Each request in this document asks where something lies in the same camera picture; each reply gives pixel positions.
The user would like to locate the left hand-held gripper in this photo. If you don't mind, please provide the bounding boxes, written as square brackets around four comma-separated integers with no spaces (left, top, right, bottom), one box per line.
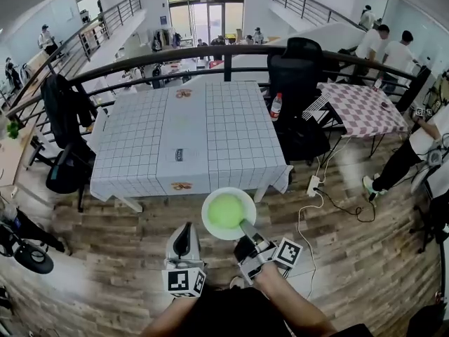
[161,222,208,299]

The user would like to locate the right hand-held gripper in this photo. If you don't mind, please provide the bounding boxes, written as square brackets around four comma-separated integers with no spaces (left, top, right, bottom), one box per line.
[234,218,303,287]

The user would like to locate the white bowl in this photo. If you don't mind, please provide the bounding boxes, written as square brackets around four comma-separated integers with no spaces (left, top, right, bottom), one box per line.
[201,187,257,242]

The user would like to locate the person's right forearm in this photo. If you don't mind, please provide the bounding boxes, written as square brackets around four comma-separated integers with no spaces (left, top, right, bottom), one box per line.
[251,262,340,337]

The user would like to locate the person's left forearm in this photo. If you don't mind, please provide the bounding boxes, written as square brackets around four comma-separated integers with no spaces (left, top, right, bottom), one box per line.
[140,295,197,337]

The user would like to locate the table with grid tablecloth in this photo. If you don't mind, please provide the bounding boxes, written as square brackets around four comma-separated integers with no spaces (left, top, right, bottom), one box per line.
[89,80,295,213]

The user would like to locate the white power strip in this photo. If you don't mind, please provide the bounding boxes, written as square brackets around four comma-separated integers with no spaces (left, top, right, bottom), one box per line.
[306,175,321,198]

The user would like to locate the person's black clothing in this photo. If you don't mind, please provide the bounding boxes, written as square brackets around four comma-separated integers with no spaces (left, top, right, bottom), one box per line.
[182,284,376,337]

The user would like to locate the clear red-label water bottle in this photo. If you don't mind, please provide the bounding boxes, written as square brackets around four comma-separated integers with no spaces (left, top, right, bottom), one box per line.
[269,92,283,121]

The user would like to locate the black swivel chair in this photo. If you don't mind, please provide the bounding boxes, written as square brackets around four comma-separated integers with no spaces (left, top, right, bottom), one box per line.
[26,131,98,213]

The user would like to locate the black wheeled scooter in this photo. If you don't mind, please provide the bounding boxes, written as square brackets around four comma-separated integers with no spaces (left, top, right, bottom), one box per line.
[0,201,67,275]

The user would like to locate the black mesh office chair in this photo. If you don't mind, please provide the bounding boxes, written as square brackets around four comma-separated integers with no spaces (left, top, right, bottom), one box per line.
[267,37,333,166]

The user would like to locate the pink checkered table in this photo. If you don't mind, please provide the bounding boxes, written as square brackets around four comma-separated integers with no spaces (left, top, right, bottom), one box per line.
[317,81,410,159]

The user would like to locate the black curved metal railing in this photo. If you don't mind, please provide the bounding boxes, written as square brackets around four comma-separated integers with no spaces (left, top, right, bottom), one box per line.
[0,43,432,154]

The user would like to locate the light wooden desk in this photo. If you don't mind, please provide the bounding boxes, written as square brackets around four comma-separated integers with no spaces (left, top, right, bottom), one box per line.
[0,116,38,189]

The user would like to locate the glass entrance door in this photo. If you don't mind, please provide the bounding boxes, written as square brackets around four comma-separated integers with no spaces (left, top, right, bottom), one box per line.
[165,0,246,45]

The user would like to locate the black balcony railing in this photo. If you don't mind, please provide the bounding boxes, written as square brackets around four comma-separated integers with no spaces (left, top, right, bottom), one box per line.
[0,0,143,112]

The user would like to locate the black stair railing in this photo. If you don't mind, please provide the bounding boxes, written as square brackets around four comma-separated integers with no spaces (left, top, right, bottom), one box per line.
[272,0,368,32]

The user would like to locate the white cable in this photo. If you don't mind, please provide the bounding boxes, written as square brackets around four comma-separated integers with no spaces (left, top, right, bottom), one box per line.
[297,128,351,300]

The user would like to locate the black cable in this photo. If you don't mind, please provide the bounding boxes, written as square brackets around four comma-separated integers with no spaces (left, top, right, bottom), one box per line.
[314,187,377,224]

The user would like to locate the white wire rack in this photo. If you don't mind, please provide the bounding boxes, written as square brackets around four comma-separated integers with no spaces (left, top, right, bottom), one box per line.
[302,92,333,121]

